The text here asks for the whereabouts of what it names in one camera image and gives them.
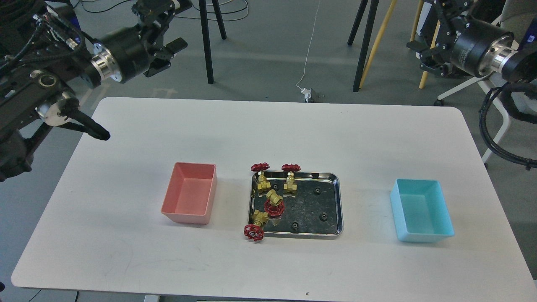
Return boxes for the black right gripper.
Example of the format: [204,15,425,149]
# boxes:
[407,0,519,78]

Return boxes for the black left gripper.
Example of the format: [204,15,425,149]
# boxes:
[90,0,192,84]

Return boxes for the brass valve red handle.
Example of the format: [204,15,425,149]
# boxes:
[263,189,284,218]

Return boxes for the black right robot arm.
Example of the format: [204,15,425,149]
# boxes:
[407,0,536,170]

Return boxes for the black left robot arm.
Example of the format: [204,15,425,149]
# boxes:
[0,0,192,181]

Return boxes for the pink plastic box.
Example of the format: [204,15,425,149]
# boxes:
[161,162,217,225]

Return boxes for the brass valve back left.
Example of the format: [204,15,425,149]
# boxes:
[250,162,272,196]

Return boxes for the blue plastic box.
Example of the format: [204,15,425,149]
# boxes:
[391,178,455,243]

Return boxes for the brass valve back right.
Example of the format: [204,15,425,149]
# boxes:
[281,163,301,195]

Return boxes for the brass valve front left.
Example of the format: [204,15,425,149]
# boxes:
[243,209,269,242]

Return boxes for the small black gear front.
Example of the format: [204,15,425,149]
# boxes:
[290,221,300,233]

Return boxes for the wooden easel legs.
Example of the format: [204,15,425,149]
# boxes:
[360,0,441,89]

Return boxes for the black tripod left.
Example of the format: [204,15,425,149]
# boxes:
[198,0,227,84]

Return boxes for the black tripod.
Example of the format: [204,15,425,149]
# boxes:
[198,0,227,84]
[347,0,380,92]

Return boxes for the white grey office chair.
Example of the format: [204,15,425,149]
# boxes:
[435,0,537,170]

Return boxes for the black tripod right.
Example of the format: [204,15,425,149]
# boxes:
[347,0,380,92]

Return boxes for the white power adapter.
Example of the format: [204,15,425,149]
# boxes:
[300,88,320,103]

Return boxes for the stainless steel tray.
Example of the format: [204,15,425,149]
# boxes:
[246,171,344,239]

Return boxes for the black cables on floor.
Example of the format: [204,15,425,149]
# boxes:
[67,0,249,22]

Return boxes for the white cable on floor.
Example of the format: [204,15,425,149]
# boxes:
[296,0,321,91]

